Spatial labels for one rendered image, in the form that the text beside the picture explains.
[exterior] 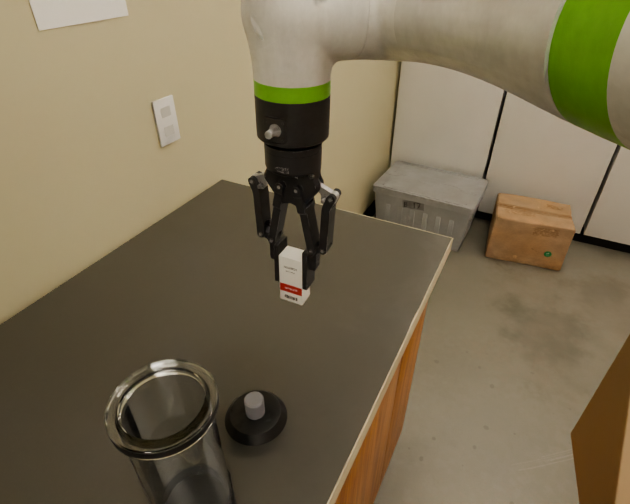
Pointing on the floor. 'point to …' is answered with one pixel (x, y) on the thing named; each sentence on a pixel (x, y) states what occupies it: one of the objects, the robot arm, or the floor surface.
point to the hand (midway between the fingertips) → (294, 263)
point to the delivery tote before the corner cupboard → (429, 199)
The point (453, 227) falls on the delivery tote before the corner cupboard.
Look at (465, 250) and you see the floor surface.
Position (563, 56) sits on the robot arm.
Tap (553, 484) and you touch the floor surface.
